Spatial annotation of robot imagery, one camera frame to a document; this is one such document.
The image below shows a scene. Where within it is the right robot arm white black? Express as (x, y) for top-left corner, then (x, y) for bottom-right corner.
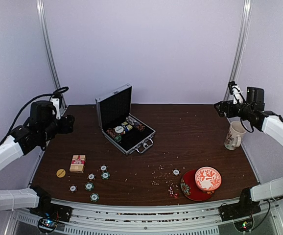
(214, 82), (283, 216)

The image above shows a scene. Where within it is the white patterned mug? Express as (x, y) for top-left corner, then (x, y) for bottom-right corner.
(224, 121), (246, 150)

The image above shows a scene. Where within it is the right aluminium frame post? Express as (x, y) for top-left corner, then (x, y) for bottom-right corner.
(227, 0), (252, 86)

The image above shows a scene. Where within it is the left aluminium frame post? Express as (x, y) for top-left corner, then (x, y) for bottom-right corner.
(35, 0), (68, 116)

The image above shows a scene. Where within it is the front aluminium rail base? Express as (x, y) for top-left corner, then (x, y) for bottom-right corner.
(9, 198), (279, 235)

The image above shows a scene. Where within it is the green poker chip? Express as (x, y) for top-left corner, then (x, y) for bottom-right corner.
(84, 182), (94, 191)
(101, 171), (111, 180)
(90, 193), (100, 202)

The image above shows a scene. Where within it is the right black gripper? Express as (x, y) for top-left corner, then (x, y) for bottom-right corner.
(213, 99), (253, 119)

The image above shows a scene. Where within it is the black orange poker chip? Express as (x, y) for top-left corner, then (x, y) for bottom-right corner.
(87, 173), (96, 181)
(99, 164), (108, 172)
(69, 185), (77, 193)
(172, 169), (180, 176)

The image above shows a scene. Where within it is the yellow big blind button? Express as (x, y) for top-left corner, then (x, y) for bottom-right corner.
(56, 169), (66, 178)

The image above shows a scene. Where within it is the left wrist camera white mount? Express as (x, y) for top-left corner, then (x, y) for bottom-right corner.
(50, 97), (61, 120)

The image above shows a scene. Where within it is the aluminium poker case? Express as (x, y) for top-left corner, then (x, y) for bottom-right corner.
(95, 83), (156, 155)

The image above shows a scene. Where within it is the red playing card box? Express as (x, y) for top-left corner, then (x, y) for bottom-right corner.
(70, 155), (86, 173)

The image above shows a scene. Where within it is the aluminium frame post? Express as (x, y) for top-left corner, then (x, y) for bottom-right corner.
(35, 0), (68, 116)
(227, 0), (252, 86)

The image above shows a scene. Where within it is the green chip stack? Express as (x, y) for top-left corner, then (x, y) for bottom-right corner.
(114, 135), (122, 142)

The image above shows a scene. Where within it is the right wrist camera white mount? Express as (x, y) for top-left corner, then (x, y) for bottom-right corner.
(228, 81), (245, 105)

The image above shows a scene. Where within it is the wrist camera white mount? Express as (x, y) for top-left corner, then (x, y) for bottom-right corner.
(228, 81), (245, 105)
(50, 97), (61, 120)

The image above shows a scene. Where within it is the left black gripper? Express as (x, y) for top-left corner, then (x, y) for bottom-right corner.
(40, 114), (74, 142)

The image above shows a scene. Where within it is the orange white patterned bowl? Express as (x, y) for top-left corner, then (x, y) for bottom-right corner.
(194, 166), (222, 192)

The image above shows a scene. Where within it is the red floral plate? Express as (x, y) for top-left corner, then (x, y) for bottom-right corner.
(180, 169), (214, 202)

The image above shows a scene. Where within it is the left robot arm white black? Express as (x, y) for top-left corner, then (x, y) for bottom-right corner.
(0, 87), (75, 218)

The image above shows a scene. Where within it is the white dealer button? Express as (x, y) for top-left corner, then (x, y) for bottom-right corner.
(114, 125), (125, 134)

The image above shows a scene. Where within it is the black orange chip row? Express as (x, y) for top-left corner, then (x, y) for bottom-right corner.
(106, 128), (118, 139)

